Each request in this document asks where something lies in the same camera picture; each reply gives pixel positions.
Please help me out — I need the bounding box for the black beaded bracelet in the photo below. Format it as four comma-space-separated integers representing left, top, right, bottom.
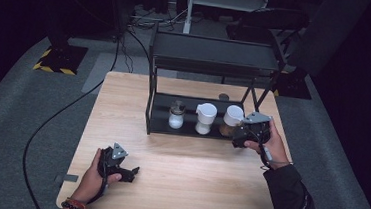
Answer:
60, 200, 88, 209

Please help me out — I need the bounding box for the right gripper cable with white plug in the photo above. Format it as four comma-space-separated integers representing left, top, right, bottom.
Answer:
257, 141, 296, 173

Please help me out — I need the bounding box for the black metal rack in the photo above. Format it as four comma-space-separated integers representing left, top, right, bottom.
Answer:
142, 23, 288, 147

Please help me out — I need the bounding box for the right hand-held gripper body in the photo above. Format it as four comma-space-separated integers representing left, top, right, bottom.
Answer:
237, 111, 273, 145

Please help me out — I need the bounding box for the orange bracelet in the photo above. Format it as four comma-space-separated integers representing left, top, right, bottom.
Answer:
65, 196, 89, 209

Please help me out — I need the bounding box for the white-lidded jar with brown contents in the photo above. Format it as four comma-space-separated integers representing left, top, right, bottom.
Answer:
218, 103, 246, 139

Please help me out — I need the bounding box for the clear-lidded glass jar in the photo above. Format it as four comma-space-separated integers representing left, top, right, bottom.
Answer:
167, 99, 188, 131

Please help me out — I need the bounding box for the grey curtain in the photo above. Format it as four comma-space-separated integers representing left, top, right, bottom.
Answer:
285, 0, 371, 82

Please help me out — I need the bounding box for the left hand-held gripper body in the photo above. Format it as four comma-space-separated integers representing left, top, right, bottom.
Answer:
96, 141, 130, 182

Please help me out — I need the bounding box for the person's left hand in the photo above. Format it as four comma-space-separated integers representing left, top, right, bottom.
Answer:
70, 146, 126, 208

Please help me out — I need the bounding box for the black chair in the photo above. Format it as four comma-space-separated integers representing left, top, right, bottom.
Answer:
225, 4, 312, 58

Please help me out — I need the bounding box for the person's right hand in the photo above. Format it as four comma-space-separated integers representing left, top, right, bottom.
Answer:
242, 116, 295, 171

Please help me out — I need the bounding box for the grey tape strip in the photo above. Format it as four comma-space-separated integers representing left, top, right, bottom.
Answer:
54, 172, 80, 184

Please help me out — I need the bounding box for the white cup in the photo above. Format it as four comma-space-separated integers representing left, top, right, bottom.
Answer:
193, 101, 219, 137

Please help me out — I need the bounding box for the long black floor cable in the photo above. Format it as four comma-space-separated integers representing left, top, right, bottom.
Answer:
18, 21, 122, 209

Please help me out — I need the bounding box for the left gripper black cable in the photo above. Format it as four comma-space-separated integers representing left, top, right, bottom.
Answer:
96, 164, 110, 204

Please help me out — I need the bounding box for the white metal stand frame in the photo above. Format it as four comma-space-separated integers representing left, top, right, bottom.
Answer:
182, 0, 272, 41

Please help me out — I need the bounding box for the stand base with hazard tape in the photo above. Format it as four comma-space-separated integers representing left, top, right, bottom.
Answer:
32, 41, 90, 77
271, 65, 315, 100

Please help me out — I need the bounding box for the bundle of floor cables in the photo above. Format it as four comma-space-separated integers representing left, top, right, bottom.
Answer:
125, 3, 189, 32

